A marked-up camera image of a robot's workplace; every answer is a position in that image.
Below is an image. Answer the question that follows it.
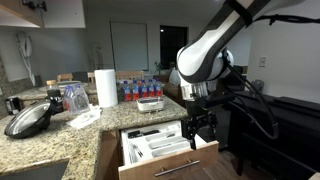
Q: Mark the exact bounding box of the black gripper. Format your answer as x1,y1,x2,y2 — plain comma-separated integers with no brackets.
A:
181,98,220,151

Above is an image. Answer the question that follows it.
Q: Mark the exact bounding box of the silver bar drawer handle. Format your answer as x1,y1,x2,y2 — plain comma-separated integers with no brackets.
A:
154,159,201,178

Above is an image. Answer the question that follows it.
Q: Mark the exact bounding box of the wooden drawer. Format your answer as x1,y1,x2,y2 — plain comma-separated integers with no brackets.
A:
118,119,220,180

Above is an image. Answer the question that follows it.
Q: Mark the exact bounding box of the brown sofa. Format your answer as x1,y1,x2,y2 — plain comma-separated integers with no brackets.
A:
162,81,186,108

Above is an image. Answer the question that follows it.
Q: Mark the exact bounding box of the white cutlery tray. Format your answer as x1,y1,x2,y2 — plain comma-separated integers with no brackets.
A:
120,120,208,166

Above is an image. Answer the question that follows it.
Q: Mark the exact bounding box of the white rectangular container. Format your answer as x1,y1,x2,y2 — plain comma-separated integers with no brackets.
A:
136,97,165,114

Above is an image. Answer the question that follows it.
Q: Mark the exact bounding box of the metal cutlery piece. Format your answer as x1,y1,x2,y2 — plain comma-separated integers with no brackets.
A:
131,143,145,159

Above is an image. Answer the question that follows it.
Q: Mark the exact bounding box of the green house plant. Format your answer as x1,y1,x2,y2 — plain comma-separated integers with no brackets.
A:
153,60,168,76

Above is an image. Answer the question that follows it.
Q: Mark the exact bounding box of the dark doorway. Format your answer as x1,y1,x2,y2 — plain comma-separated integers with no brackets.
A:
159,25,189,69

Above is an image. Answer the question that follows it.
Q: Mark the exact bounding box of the black low furniture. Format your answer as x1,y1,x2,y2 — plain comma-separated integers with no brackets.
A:
229,89,320,176

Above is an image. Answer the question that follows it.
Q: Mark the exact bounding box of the wide wooden chair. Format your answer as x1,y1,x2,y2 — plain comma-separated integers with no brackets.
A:
115,69,145,81

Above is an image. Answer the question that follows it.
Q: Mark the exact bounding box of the wooden base cabinet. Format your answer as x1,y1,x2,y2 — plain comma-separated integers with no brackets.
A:
96,129,121,180

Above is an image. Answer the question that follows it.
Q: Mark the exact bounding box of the white paper towel roll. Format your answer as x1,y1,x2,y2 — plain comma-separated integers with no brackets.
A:
94,68,119,108

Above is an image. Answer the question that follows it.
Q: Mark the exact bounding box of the white paper sheet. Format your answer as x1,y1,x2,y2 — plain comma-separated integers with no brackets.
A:
65,105,103,130

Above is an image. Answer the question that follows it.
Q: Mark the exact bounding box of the clear plastic bag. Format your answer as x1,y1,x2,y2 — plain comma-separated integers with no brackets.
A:
63,83,91,116

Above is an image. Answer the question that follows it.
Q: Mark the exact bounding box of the dark jar with tan lid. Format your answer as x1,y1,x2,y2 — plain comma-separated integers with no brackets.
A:
45,79,64,113

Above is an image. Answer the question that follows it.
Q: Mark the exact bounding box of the black device on cabinet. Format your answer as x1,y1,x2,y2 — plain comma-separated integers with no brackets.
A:
22,0,48,11

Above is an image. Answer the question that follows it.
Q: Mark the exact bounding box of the wooden upper cabinet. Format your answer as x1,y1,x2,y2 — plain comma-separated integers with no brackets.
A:
0,0,45,29

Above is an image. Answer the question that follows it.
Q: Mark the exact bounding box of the black handled utensil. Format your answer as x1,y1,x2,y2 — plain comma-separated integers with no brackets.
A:
127,129,161,140

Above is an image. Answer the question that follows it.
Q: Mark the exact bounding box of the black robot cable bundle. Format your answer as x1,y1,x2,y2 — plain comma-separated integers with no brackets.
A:
213,13,320,141

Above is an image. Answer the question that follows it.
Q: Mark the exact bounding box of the white wall outlet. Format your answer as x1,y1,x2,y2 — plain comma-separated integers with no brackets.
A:
258,55,268,68

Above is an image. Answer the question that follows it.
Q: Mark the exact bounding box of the white board with dark frame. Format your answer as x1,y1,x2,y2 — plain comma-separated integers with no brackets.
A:
110,21,150,72

